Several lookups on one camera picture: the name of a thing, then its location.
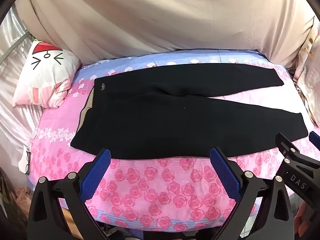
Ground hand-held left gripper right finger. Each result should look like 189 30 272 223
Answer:
209 147 295 240

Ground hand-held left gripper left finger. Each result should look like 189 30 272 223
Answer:
27 148 112 240

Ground black pants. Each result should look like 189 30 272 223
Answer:
70 64 308 160

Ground person's right hand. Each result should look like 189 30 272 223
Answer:
299 201 317 228

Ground pink floral bed sheet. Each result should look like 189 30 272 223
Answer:
27 48 315 233

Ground floral cream blanket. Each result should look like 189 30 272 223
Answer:
292 17 320 128

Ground black eyeglasses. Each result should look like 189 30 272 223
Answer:
25 151 32 175

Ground white paper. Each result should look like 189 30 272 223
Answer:
19 151 32 174

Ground peach cloth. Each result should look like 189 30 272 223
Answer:
14 186 33 205

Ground silky white curtain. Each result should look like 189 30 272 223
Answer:
0 5 45 170

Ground cat face pillow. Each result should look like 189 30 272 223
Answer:
12 40 82 109

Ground metal bar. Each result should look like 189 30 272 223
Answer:
0 29 30 63

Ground beige curtain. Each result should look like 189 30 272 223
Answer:
15 0 315 67

